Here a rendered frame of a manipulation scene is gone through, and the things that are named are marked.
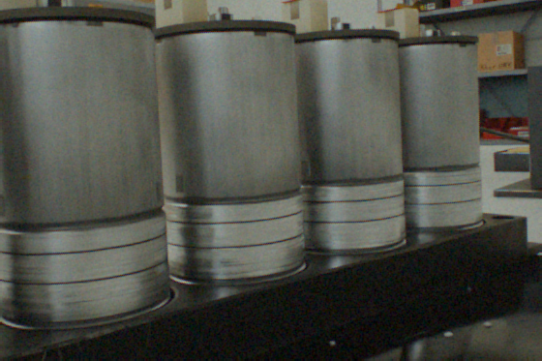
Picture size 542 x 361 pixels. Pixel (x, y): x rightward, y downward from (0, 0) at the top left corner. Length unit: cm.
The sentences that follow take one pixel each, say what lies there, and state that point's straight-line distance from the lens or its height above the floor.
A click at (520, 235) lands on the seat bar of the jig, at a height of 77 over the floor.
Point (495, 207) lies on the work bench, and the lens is 32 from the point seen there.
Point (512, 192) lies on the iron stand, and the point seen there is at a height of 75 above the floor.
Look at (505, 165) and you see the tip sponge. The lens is 49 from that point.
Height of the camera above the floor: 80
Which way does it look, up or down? 4 degrees down
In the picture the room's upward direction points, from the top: 3 degrees counter-clockwise
